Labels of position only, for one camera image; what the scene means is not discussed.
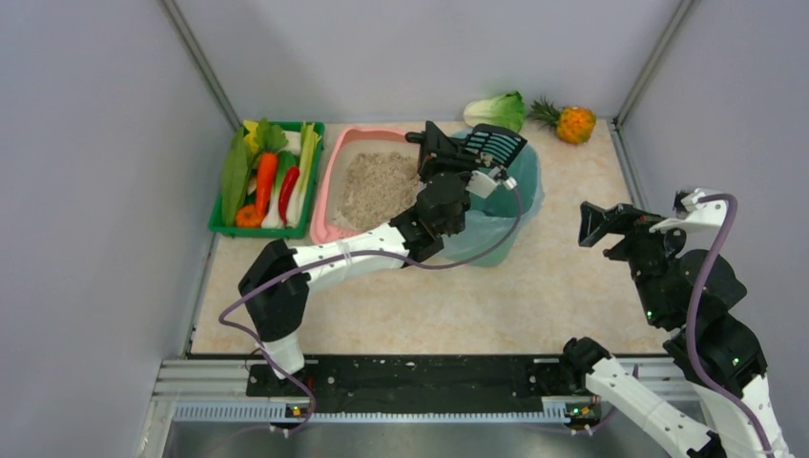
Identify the black litter scoop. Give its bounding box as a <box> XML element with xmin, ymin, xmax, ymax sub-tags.
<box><xmin>463</xmin><ymin>123</ymin><xmax>528</xmax><ymax>169</ymax></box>

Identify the green trash bin with bag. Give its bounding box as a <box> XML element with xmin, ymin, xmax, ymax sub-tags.
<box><xmin>439</xmin><ymin>144</ymin><xmax>545</xmax><ymax>267</ymax></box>

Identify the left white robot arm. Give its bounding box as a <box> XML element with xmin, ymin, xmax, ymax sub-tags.
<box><xmin>238</xmin><ymin>121</ymin><xmax>525</xmax><ymax>380</ymax></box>

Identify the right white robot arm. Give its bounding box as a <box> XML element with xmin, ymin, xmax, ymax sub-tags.
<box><xmin>559</xmin><ymin>192</ymin><xmax>791</xmax><ymax>457</ymax></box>

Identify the pink litter box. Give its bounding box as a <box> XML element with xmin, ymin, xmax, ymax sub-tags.
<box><xmin>309</xmin><ymin>126</ymin><xmax>419</xmax><ymax>244</ymax></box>

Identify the toy bok choy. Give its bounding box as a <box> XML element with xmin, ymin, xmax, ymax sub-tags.
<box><xmin>462</xmin><ymin>91</ymin><xmax>527</xmax><ymax>133</ymax></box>

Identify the toy pineapple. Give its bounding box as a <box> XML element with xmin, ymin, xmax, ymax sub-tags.
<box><xmin>529</xmin><ymin>97</ymin><xmax>597</xmax><ymax>145</ymax></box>

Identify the toy celery stalk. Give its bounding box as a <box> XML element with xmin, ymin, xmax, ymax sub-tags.
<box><xmin>286</xmin><ymin>123</ymin><xmax>321</xmax><ymax>228</ymax></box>

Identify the toy red chili pepper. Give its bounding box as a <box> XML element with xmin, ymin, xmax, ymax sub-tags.
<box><xmin>278</xmin><ymin>166</ymin><xmax>301</xmax><ymax>226</ymax></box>

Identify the green vegetable basket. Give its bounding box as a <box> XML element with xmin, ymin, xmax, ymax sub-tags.
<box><xmin>209</xmin><ymin>118</ymin><xmax>325</xmax><ymax>239</ymax></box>

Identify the toy carrot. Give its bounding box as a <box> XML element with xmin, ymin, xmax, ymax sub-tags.
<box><xmin>255</xmin><ymin>152</ymin><xmax>279</xmax><ymax>217</ymax></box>

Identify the toy white scallion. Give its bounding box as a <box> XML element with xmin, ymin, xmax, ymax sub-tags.
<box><xmin>261</xmin><ymin>151</ymin><xmax>297</xmax><ymax>229</ymax></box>

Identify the toy yellow corn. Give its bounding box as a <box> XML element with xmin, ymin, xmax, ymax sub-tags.
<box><xmin>242</xmin><ymin>119</ymin><xmax>259</xmax><ymax>154</ymax></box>

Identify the toy orange tomato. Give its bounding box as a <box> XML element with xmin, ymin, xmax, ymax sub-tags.
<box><xmin>235</xmin><ymin>204</ymin><xmax>264</xmax><ymax>228</ymax></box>

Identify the toy green leaf vegetable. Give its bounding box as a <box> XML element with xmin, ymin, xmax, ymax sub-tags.
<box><xmin>220</xmin><ymin>131</ymin><xmax>254</xmax><ymax>226</ymax></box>

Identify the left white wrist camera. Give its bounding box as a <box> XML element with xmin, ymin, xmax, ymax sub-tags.
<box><xmin>466</xmin><ymin>166</ymin><xmax>517</xmax><ymax>198</ymax></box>

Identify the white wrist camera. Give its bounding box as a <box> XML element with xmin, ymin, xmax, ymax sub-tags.
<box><xmin>466</xmin><ymin>166</ymin><xmax>517</xmax><ymax>198</ymax></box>
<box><xmin>649</xmin><ymin>187</ymin><xmax>729</xmax><ymax>233</ymax></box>

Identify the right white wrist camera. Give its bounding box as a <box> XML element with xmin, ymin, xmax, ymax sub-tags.
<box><xmin>649</xmin><ymin>187</ymin><xmax>729</xmax><ymax>233</ymax></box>

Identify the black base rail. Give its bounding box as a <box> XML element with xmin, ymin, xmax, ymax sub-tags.
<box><xmin>246</xmin><ymin>355</ymin><xmax>595</xmax><ymax>414</ymax></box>

